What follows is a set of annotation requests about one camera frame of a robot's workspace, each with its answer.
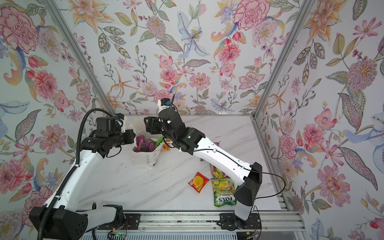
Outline green Lays chips bag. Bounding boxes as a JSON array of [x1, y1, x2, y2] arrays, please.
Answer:
[[156, 137, 164, 148]]

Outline purple snack bag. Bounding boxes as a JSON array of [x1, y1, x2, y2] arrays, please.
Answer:
[[134, 135, 156, 153]]

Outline white paper gift bag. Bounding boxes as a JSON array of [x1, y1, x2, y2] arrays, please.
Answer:
[[130, 119, 165, 169]]

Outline green Foxs candy bag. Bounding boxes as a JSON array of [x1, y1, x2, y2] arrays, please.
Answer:
[[211, 178, 237, 208]]

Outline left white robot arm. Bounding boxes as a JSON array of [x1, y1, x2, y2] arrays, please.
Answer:
[[29, 114, 136, 240]]

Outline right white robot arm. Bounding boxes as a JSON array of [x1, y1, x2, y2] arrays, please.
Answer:
[[144, 108, 263, 221]]

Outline orange Foxs candy bag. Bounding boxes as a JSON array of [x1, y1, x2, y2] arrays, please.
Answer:
[[210, 164, 229, 179]]

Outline small orange candy packet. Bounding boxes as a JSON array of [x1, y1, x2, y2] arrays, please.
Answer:
[[163, 139, 172, 151]]

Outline small red snack packet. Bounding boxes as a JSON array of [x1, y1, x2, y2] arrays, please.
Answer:
[[189, 172, 210, 193]]

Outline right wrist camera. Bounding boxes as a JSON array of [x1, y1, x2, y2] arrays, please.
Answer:
[[158, 98, 171, 112]]

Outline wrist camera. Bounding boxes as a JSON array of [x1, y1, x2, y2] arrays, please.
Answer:
[[115, 113, 126, 133], [158, 98, 171, 112]]

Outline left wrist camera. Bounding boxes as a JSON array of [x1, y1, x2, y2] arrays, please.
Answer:
[[115, 113, 126, 133]]

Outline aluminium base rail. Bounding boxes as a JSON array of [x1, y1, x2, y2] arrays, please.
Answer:
[[64, 209, 307, 235]]

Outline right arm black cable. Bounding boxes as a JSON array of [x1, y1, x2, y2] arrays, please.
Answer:
[[167, 92, 286, 240]]

